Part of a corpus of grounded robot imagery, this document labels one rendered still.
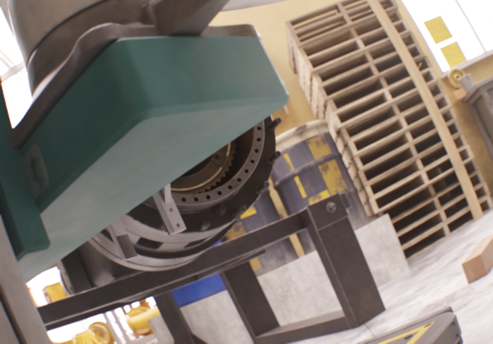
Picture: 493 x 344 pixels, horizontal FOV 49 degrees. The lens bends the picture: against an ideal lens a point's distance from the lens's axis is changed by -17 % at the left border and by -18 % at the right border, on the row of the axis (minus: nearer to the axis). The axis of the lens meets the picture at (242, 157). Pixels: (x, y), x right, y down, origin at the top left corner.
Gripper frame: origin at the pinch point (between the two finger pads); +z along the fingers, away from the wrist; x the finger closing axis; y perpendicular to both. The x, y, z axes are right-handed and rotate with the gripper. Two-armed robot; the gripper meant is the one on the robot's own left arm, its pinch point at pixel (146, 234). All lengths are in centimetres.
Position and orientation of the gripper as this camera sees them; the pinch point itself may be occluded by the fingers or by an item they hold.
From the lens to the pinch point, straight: 96.4
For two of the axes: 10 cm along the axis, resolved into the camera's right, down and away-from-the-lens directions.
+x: -6.7, 4.3, 6.1
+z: 4.1, 8.9, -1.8
